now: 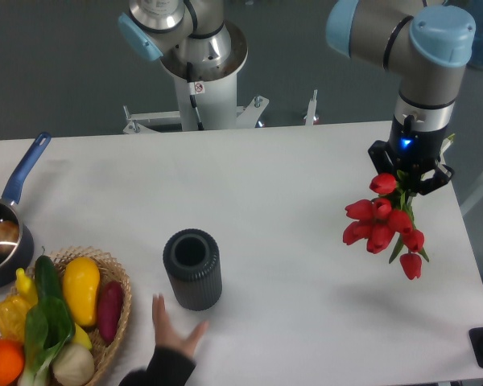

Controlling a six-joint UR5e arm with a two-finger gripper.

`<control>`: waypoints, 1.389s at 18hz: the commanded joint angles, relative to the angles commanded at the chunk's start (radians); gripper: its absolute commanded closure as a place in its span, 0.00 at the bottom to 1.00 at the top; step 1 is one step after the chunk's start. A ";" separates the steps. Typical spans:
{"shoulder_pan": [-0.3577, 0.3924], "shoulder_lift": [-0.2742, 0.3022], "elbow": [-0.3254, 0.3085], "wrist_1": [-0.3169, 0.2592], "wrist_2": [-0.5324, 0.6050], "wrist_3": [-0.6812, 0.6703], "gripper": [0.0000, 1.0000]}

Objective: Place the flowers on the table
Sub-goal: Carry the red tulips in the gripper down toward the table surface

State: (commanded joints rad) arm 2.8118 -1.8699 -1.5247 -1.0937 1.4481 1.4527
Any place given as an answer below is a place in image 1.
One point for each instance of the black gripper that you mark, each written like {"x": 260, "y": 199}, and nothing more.
{"x": 407, "y": 146}

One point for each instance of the red tulip bouquet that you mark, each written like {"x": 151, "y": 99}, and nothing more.
{"x": 386, "y": 218}

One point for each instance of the dark grey ribbed vase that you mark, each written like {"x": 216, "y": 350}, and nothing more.
{"x": 191, "y": 258}

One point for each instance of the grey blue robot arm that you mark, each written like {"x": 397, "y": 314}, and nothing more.
{"x": 428, "y": 44}

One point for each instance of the black sleeved forearm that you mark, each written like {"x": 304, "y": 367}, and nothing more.
{"x": 167, "y": 367}

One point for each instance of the silver second robot arm base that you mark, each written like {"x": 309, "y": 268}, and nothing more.
{"x": 192, "y": 39}

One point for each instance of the person's bare hand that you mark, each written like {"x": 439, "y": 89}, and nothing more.
{"x": 166, "y": 335}

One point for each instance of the purple sweet potato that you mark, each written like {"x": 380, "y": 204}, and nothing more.
{"x": 109, "y": 309}

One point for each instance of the yellow squash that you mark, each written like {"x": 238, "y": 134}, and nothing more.
{"x": 81, "y": 281}

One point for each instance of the green cucumber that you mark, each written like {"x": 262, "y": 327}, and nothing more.
{"x": 47, "y": 280}

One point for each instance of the white onion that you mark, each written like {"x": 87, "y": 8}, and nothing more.
{"x": 74, "y": 365}

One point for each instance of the green bok choy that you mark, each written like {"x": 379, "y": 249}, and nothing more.
{"x": 48, "y": 328}

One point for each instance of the small yellow banana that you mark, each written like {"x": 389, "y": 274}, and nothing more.
{"x": 25, "y": 286}

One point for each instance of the brown patty in pan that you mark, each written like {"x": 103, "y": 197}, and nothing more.
{"x": 9, "y": 235}

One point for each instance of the yellow bell pepper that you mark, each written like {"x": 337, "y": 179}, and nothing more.
{"x": 13, "y": 315}

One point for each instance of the orange fruit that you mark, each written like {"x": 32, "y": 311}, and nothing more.
{"x": 12, "y": 361}

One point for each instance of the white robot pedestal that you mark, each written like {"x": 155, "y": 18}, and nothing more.
{"x": 203, "y": 105}

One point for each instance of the blue handled saucepan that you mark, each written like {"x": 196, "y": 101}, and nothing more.
{"x": 22, "y": 254}

